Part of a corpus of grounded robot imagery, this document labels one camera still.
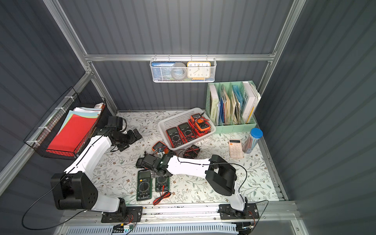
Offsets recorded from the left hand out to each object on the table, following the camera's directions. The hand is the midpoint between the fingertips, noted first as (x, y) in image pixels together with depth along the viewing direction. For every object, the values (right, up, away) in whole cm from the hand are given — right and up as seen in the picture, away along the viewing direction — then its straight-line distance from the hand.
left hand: (134, 139), depth 85 cm
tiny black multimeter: (+1, -15, +4) cm, 16 cm away
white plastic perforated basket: (+26, +13, +22) cm, 37 cm away
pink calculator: (+63, -7, +12) cm, 65 cm away
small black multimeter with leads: (+34, -9, +9) cm, 36 cm away
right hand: (+17, -16, -2) cm, 24 cm away
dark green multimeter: (+7, -25, -4) cm, 27 cm away
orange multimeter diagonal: (+13, -6, +11) cm, 18 cm away
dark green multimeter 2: (+17, -24, -4) cm, 30 cm away
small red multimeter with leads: (+39, +3, +15) cm, 41 cm away
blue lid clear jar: (+69, -4, +4) cm, 70 cm away
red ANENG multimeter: (+22, 0, +15) cm, 26 cm away
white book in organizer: (+74, +26, +8) cm, 79 cm away
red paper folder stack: (-26, +8, -10) cm, 29 cm away
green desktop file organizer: (+61, +21, +11) cm, 65 cm away
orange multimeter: (+42, +9, +14) cm, 45 cm away
